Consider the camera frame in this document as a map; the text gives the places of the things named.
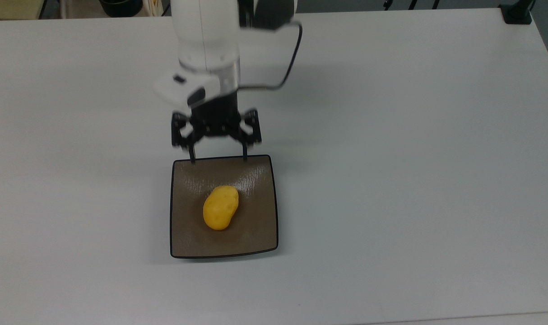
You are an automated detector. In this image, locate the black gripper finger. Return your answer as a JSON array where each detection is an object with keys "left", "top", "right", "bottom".
[
  {"left": 237, "top": 108, "right": 262, "bottom": 162},
  {"left": 171, "top": 112, "right": 200, "bottom": 164}
]

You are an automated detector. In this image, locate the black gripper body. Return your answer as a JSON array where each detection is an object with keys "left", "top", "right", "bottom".
[{"left": 188, "top": 90, "right": 241, "bottom": 137}]

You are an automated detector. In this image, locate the yellow lemon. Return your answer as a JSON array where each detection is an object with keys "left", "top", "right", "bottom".
[{"left": 203, "top": 185, "right": 240, "bottom": 231}]

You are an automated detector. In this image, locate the square brown ceramic plate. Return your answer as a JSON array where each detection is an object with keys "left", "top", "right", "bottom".
[{"left": 169, "top": 154, "right": 279, "bottom": 260}]

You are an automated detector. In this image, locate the black round bin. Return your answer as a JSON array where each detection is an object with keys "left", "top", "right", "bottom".
[{"left": 98, "top": 0, "right": 144, "bottom": 18}]

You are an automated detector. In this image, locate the yellowish wooden board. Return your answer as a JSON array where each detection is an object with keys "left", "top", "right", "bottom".
[{"left": 0, "top": 0, "right": 47, "bottom": 21}]

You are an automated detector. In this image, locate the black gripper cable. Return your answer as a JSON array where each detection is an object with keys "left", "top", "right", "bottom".
[{"left": 238, "top": 20, "right": 303, "bottom": 91}]

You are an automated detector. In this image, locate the black camera stand clamp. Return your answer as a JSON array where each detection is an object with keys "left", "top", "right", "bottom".
[{"left": 499, "top": 0, "right": 535, "bottom": 24}]

